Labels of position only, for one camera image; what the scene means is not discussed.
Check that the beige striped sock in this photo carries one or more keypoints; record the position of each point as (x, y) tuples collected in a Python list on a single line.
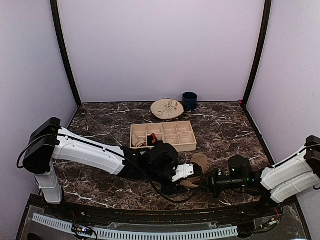
[(138, 142)]

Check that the dark blue mug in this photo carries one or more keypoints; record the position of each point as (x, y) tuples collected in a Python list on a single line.
[(189, 101)]

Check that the wooden compartment tray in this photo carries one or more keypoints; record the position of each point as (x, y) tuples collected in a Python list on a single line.
[(179, 134)]

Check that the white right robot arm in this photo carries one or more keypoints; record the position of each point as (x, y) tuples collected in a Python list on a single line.
[(275, 183)]

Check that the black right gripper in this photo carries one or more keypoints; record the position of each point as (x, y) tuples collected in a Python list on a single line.
[(211, 180)]

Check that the black corner post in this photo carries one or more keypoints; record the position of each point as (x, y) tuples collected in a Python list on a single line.
[(63, 51), (258, 52)]

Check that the black argyle sock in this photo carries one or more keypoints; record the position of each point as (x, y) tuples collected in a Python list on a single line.
[(152, 140)]

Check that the right black corner post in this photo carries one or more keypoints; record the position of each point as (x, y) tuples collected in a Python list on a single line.
[(258, 52)]

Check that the tan plain sock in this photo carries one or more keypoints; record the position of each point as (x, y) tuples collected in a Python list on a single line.
[(201, 161)]

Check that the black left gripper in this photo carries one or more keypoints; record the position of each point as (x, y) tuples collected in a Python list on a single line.
[(174, 189)]

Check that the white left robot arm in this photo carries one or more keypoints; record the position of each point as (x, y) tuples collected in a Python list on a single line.
[(52, 142)]

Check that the patterned ceramic plate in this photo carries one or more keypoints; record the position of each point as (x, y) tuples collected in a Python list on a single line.
[(167, 109)]

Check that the left black corner post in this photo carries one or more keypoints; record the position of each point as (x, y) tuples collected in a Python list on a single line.
[(63, 51)]

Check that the white slotted cable duct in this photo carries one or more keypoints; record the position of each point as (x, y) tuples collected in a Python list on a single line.
[(98, 233)]

